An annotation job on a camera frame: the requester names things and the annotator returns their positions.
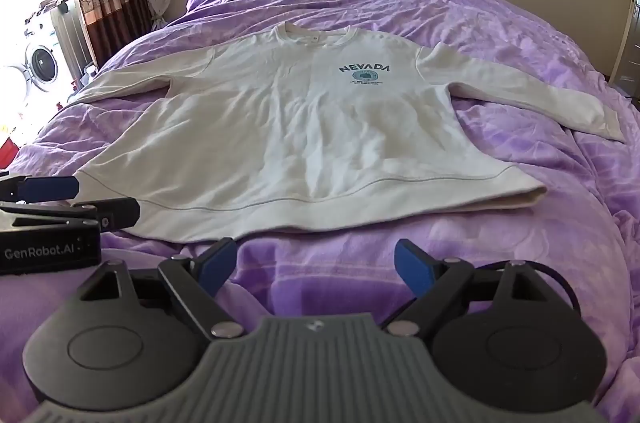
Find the purple floral blanket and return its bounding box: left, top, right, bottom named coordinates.
left=0, top=0, right=640, bottom=423

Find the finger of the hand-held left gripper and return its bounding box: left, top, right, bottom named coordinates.
left=0, top=197, right=141, bottom=234
left=0, top=175, right=80, bottom=204

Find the white washing machine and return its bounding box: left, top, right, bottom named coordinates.
left=20, top=0, right=96, bottom=94

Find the red plastic object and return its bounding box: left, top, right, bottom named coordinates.
left=0, top=137, right=22, bottom=170

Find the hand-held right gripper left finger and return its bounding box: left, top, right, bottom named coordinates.
left=77, top=238, right=246, bottom=339

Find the white printed sweatshirt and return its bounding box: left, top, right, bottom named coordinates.
left=60, top=23, right=626, bottom=245

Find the black cable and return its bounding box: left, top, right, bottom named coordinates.
left=480, top=260, right=582, bottom=310

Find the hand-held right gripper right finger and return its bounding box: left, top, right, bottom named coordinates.
left=385, top=239, right=551, bottom=339

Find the door frame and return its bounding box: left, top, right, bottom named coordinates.
left=606, top=0, right=640, bottom=104

